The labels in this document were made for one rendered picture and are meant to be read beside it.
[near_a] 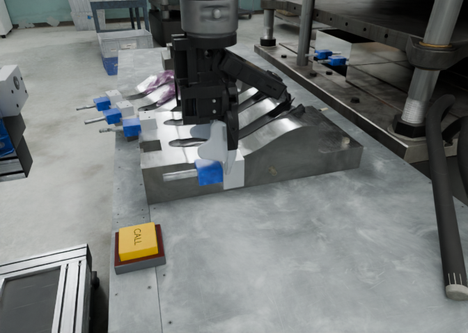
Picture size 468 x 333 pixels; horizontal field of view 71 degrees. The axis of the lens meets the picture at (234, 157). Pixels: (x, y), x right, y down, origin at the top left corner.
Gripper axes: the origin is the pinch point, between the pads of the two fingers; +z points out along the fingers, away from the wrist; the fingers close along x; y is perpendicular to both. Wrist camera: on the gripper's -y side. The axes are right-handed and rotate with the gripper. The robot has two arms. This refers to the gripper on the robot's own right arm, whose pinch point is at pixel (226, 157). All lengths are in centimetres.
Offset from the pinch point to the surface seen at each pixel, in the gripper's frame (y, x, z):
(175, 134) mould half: 6.0, -22.2, 5.9
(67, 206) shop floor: 63, -123, 95
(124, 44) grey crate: 24, -376, 60
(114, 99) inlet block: 20, -54, 8
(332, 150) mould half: -27.8, -10.6, 8.8
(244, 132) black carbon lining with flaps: -9.3, -19.1, 5.8
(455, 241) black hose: -32.9, 18.9, 10.1
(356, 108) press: -59, -45, 16
